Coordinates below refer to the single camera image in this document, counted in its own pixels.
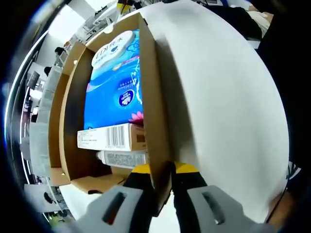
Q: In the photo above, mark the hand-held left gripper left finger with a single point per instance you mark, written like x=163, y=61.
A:
x=92, y=218

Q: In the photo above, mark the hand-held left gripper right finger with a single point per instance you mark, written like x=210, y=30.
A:
x=236, y=219

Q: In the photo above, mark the white printed tube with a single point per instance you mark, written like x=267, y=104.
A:
x=121, y=159

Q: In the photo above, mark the white long carton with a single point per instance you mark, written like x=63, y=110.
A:
x=97, y=138

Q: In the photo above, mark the blue flowered tissue pack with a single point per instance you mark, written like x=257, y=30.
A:
x=109, y=102

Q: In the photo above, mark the brown cardboard shoe box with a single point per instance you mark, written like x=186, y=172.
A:
x=155, y=97

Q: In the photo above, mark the light blue wet wipes pack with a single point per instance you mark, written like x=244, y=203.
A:
x=111, y=51

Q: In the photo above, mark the person's black shirt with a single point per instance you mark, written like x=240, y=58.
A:
x=286, y=72

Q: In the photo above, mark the white side desk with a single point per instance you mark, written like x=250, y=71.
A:
x=253, y=43

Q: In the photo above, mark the wall screen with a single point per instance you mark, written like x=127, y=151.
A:
x=33, y=78

